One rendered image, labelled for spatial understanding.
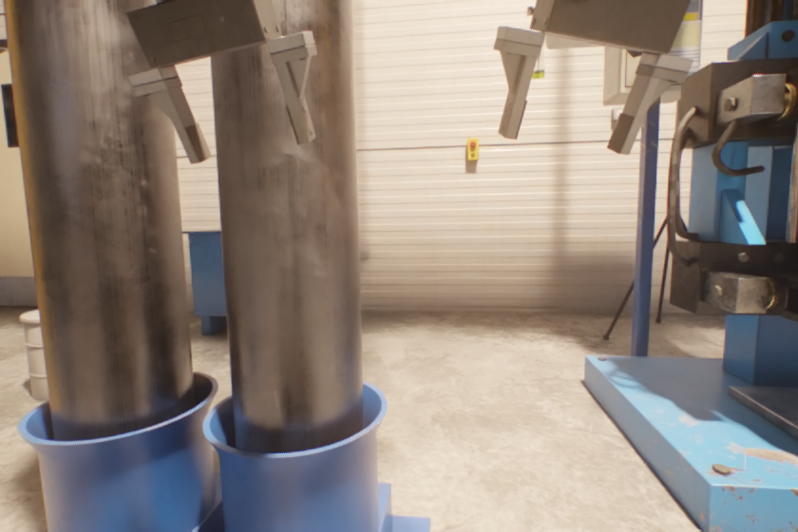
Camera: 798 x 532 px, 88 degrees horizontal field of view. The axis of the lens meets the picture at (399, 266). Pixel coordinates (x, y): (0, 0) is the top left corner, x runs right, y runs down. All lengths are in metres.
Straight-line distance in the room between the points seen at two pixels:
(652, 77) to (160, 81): 0.51
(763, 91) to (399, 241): 2.27
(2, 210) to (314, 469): 4.25
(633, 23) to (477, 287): 2.68
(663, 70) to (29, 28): 0.80
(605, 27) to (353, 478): 0.65
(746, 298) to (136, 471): 1.33
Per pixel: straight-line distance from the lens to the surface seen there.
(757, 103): 1.31
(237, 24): 0.47
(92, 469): 0.84
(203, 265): 2.72
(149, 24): 0.52
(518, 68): 0.47
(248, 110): 0.62
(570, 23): 0.47
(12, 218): 4.63
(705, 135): 1.41
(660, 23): 0.51
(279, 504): 0.70
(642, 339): 2.18
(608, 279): 3.25
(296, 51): 0.46
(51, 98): 0.79
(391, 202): 3.05
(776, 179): 1.75
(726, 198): 1.42
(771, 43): 1.57
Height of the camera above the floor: 0.69
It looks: 7 degrees down
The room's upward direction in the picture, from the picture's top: 1 degrees counter-clockwise
